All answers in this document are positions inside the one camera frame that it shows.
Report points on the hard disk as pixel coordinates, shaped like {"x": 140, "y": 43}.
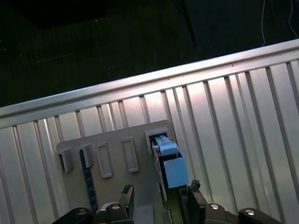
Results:
{"x": 175, "y": 172}

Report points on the grey parts rack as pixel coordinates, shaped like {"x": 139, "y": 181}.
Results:
{"x": 112, "y": 137}

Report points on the RAM stick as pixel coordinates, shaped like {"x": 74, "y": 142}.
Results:
{"x": 90, "y": 186}

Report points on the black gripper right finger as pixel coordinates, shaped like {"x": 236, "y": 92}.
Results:
{"x": 196, "y": 205}

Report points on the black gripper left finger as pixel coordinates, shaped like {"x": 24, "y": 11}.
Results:
{"x": 127, "y": 205}

